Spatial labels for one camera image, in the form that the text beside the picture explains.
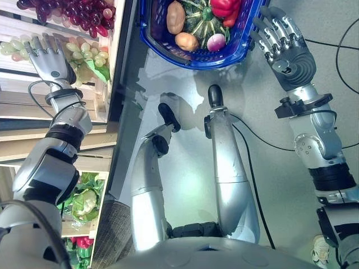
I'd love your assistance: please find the large brown potato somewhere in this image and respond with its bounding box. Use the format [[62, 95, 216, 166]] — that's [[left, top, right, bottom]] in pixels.
[[166, 1, 186, 35]]

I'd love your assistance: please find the green striped pumpkin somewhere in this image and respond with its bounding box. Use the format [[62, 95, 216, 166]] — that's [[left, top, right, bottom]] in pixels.
[[179, 0, 228, 47]]

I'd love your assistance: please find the silver robot leg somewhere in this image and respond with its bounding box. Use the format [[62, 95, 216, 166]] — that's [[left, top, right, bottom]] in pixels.
[[130, 102, 182, 252], [204, 84, 261, 244]]

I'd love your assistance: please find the white garlic bulb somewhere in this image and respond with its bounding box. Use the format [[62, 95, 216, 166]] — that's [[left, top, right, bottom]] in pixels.
[[310, 234, 331, 266]]

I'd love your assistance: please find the wooden crate shelf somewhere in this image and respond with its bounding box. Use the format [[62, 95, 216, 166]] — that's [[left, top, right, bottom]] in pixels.
[[0, 0, 127, 269]]

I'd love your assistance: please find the red pepper in crate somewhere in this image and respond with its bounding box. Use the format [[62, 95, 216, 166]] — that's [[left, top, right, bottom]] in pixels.
[[70, 236, 95, 249]]

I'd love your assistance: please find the purple white onion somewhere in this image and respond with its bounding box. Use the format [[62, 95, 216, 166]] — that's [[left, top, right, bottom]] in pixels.
[[206, 33, 227, 52]]

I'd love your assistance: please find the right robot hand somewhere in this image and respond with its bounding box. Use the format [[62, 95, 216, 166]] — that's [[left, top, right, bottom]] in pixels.
[[249, 7, 317, 92]]

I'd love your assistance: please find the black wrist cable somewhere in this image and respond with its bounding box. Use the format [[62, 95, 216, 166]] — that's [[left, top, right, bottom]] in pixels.
[[27, 80, 58, 119]]

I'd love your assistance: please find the grey woven mat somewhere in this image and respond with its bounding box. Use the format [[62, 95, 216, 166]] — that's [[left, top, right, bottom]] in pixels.
[[91, 195, 136, 266]]

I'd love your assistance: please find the silver robot torso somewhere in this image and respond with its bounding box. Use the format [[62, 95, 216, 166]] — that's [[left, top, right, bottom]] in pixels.
[[111, 236, 323, 269]]

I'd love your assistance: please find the purple grape bunch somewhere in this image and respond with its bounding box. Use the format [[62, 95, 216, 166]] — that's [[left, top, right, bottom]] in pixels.
[[16, 0, 116, 39]]

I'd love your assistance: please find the green grape bunch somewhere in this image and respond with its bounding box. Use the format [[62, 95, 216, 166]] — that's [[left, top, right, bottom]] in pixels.
[[65, 36, 111, 86], [0, 35, 39, 62]]

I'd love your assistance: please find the black looped floor cable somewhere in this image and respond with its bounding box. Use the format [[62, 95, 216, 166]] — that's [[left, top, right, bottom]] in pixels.
[[304, 18, 359, 95]]

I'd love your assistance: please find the small brown potato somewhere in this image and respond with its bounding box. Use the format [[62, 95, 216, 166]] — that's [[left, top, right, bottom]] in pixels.
[[174, 32, 200, 52]]

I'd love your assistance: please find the blue plastic shopping basket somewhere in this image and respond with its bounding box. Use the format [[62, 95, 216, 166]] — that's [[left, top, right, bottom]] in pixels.
[[139, 0, 265, 71]]

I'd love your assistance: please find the green pepper in crate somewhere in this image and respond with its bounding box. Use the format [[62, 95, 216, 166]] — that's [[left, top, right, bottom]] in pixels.
[[75, 246, 92, 261]]

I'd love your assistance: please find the left silver robot leg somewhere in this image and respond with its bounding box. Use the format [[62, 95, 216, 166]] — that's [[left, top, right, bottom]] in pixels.
[[130, 102, 182, 252]]

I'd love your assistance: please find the black thin floor cable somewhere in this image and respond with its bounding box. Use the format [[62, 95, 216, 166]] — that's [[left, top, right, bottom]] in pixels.
[[229, 114, 359, 250]]

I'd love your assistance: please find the red bell pepper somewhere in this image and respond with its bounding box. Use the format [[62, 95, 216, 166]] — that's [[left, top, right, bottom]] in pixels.
[[210, 0, 242, 28]]

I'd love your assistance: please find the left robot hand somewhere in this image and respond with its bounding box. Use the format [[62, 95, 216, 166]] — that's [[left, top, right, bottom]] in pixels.
[[24, 33, 77, 85]]

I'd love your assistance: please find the cauliflower with green leaves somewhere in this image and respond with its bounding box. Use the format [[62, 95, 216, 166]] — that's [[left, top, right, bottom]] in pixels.
[[57, 172, 105, 224]]

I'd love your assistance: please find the right silver robot leg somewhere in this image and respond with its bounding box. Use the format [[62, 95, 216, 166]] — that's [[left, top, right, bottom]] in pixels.
[[204, 84, 261, 244]]

